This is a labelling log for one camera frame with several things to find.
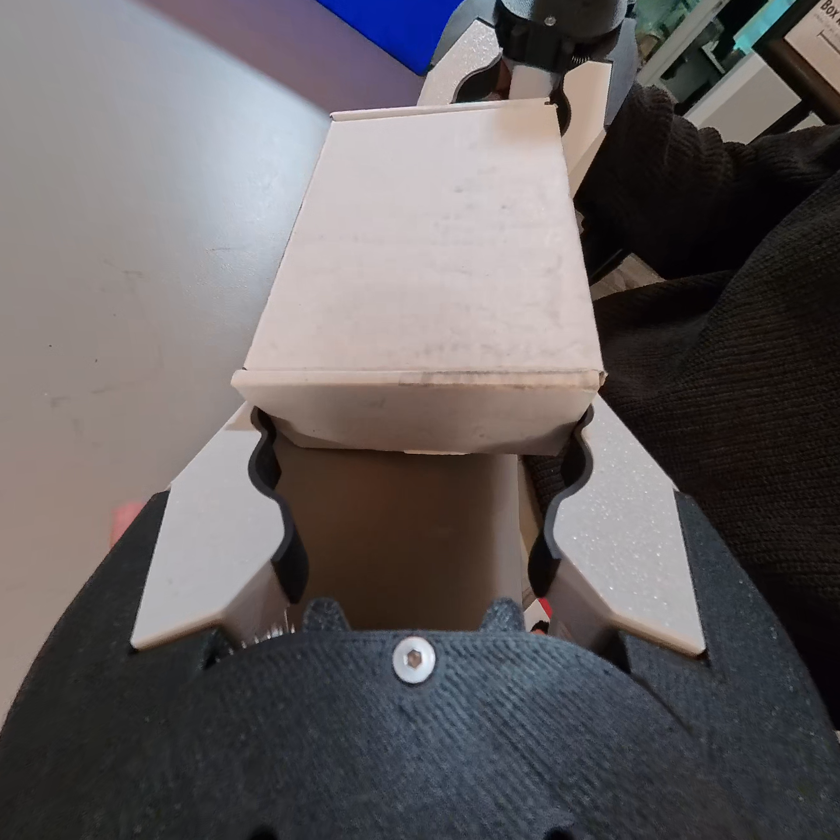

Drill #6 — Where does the white cardboard box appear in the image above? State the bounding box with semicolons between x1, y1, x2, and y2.
231;97;608;457

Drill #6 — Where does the person's left hand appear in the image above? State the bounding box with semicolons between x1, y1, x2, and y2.
110;500;147;547

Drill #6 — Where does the person's right forearm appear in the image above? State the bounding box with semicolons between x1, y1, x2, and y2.
577;84;840;280

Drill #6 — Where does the blue plastic bin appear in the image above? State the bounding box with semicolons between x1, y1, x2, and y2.
315;0;460;76

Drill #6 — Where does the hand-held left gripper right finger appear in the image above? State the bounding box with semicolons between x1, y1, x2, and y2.
527;402;708;659

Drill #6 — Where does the person's black sweater torso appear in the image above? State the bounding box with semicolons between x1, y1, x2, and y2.
525;217;840;729

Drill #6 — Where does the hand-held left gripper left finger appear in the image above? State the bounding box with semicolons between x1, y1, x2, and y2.
129;402;311;652

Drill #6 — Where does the white printed sign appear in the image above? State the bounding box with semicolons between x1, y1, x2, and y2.
784;0;840;73

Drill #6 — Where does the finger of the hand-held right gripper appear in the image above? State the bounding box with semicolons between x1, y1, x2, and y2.
415;16;506;107
551;60;616;199

